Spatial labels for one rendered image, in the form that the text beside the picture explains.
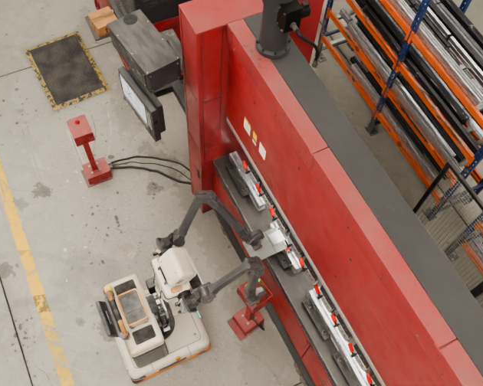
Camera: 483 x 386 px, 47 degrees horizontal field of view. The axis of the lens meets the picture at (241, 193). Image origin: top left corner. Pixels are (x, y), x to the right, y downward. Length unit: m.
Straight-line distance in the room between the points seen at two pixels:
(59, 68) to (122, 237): 2.07
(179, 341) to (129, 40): 2.26
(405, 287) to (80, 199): 3.49
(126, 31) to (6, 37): 3.11
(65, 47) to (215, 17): 3.33
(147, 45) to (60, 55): 2.79
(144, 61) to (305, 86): 1.08
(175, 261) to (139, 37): 1.43
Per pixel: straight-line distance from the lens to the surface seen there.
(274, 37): 3.02
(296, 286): 3.99
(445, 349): 2.56
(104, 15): 5.09
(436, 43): 4.65
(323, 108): 2.95
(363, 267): 2.85
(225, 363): 4.71
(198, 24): 3.26
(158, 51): 3.62
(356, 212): 2.67
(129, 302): 3.92
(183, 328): 4.49
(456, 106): 4.78
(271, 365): 4.73
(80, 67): 6.20
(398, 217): 2.71
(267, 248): 3.93
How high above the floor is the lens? 4.62
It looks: 62 degrees down
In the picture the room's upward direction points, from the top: 6 degrees clockwise
